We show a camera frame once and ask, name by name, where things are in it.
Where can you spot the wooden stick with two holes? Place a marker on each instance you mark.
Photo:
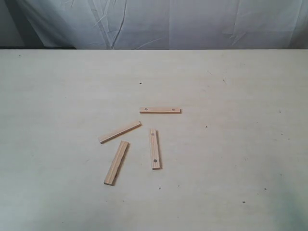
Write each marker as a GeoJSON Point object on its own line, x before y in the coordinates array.
{"type": "Point", "coordinates": [154, 150]}

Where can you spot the plain wooden stick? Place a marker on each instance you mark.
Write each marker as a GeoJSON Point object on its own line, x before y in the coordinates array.
{"type": "Point", "coordinates": [118, 132]}

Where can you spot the grooved wood block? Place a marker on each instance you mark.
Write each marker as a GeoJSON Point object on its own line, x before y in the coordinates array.
{"type": "Point", "coordinates": [116, 163]}

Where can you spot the white backdrop cloth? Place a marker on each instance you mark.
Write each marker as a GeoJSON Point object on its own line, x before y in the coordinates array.
{"type": "Point", "coordinates": [154, 24]}

